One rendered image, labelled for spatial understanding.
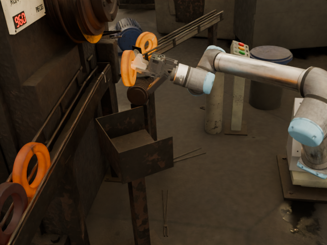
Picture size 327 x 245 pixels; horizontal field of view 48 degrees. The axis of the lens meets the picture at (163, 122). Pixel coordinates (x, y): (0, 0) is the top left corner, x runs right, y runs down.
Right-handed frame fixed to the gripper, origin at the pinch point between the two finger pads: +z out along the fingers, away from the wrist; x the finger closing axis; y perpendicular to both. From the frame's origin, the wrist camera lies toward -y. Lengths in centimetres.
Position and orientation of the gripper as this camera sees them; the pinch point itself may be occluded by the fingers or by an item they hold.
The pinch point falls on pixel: (129, 64)
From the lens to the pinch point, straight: 159.0
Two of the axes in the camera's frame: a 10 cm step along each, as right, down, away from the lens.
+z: -9.6, -2.9, 0.0
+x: -1.5, 5.1, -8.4
